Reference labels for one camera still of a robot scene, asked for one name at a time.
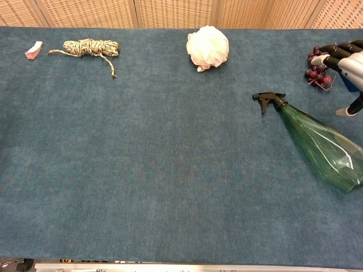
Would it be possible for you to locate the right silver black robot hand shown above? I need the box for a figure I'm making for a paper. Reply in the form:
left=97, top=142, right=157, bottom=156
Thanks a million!
left=310, top=39, right=363, bottom=117

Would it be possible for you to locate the green plastic spray bottle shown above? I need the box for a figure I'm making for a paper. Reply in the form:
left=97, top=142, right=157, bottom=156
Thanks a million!
left=252, top=92, right=363, bottom=194

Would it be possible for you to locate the dark blue printed box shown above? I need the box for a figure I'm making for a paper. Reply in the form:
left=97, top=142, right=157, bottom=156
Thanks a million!
left=341, top=74, right=361, bottom=93

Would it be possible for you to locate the red artificial grape bunch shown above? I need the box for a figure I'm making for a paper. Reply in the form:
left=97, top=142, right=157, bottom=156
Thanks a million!
left=305, top=45, right=337, bottom=91

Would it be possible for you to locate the white mesh bath loofah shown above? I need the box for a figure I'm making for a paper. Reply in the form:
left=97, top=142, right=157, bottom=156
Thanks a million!
left=186, top=25, right=230, bottom=73

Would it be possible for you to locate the woven wicker folding screen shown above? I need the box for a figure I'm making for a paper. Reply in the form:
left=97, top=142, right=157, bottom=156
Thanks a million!
left=0, top=0, right=363, bottom=30

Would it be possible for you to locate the blue felt table cloth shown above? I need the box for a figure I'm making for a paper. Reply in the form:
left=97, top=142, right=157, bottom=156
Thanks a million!
left=0, top=25, right=363, bottom=270

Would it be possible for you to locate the pink white eraser wedge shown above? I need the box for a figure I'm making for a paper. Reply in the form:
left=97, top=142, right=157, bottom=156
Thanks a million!
left=24, top=41, right=44, bottom=61

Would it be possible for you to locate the black caster wheel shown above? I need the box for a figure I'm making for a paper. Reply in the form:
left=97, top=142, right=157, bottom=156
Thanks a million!
left=16, top=258, right=35, bottom=272

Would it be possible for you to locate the beige braided rope bundle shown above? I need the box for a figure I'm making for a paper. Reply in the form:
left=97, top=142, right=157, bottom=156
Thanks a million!
left=47, top=38, right=121, bottom=79

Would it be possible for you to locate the aluminium table frame rail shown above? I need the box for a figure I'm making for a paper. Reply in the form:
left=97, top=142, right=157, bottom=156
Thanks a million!
left=33, top=262, right=363, bottom=272

